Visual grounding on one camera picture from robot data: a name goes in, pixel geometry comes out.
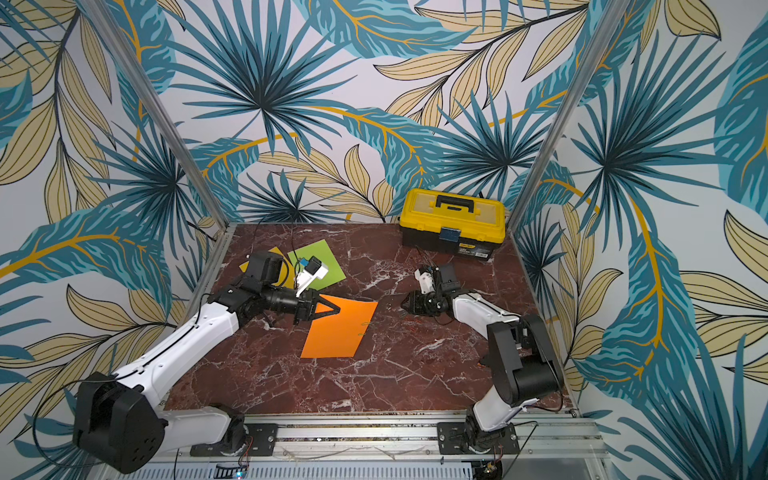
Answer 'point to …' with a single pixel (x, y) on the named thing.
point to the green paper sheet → (322, 252)
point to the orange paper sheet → (338, 335)
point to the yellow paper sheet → (289, 279)
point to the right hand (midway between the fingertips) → (408, 304)
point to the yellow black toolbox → (467, 223)
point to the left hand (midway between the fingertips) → (335, 314)
